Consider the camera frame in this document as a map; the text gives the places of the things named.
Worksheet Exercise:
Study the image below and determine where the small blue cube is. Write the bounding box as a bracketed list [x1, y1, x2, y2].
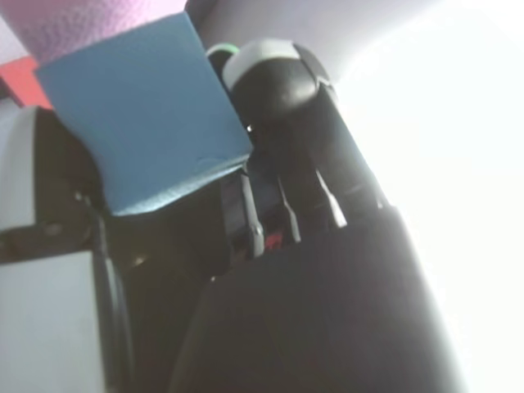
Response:
[34, 10, 254, 217]

